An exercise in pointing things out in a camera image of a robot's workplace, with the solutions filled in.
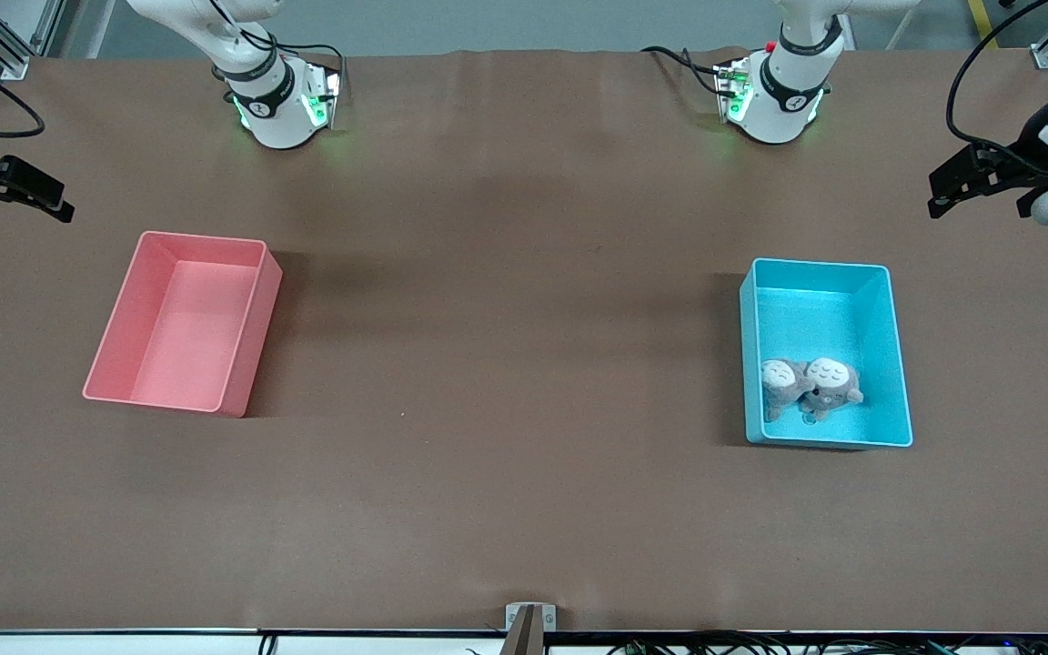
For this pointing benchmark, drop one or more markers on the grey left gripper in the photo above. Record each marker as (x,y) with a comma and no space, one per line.
(1027,148)

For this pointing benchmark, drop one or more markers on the blue-grey plush Totoro toy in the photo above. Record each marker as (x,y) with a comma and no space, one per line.
(829,375)

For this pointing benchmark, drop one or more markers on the brown-grey plush Totoro toy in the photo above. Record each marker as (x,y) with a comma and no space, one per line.
(779,377)

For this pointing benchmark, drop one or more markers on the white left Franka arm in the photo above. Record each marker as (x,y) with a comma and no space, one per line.
(783,100)

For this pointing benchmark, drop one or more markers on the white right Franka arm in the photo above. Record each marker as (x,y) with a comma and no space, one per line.
(274,109)

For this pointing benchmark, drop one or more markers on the pink plastic box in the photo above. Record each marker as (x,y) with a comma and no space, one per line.
(187,327)

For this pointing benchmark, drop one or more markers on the blue plastic box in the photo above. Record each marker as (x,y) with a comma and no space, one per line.
(815,309)

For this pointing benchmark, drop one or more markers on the left base connector plate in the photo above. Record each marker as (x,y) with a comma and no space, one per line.
(733,91)

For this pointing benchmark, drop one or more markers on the base connector plate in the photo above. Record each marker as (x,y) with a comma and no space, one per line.
(319,105)
(733,91)

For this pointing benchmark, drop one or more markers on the right base connector plate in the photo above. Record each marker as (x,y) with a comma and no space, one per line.
(319,105)

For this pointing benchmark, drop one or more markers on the black left camera mount bracket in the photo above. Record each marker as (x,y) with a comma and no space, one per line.
(1029,202)

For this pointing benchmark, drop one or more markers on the metal table edge bracket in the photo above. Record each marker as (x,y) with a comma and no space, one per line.
(513,619)

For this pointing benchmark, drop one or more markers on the brown upright post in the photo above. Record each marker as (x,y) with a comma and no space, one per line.
(524,639)

